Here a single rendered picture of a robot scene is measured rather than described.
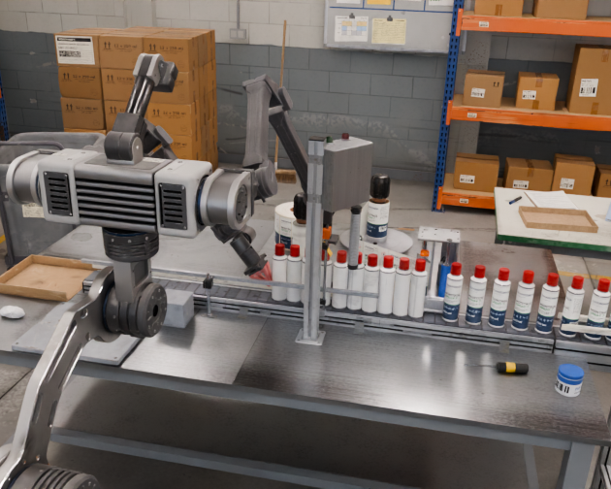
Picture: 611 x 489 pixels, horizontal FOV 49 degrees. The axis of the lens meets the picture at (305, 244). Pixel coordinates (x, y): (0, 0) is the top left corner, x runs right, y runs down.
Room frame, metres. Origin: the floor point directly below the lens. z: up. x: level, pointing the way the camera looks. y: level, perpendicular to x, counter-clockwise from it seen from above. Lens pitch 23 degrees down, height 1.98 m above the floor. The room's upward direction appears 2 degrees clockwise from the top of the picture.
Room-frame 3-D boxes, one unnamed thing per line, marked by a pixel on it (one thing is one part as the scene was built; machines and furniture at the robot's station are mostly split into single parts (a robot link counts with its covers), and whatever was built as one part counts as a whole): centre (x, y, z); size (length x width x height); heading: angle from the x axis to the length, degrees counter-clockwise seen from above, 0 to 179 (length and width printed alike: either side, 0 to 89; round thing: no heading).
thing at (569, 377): (1.66, -0.78, 0.86); 0.07 x 0.07 x 0.07
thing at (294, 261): (2.08, 0.03, 0.98); 0.05 x 0.05 x 0.20
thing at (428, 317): (2.07, -0.01, 0.86); 1.65 x 0.08 x 0.04; 79
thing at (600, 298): (1.88, -0.94, 0.98); 0.05 x 0.05 x 0.20
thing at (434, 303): (2.07, -0.44, 1.01); 0.14 x 0.13 x 0.26; 79
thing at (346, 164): (1.96, -0.10, 1.38); 0.17 x 0.10 x 0.19; 134
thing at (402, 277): (2.00, -0.33, 0.98); 0.05 x 0.05 x 0.20
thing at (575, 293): (1.90, -0.86, 0.98); 0.05 x 0.05 x 0.20
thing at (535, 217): (3.14, -1.25, 0.82); 0.34 x 0.24 x 0.03; 83
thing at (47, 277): (2.26, 0.97, 0.85); 0.30 x 0.26 x 0.04; 79
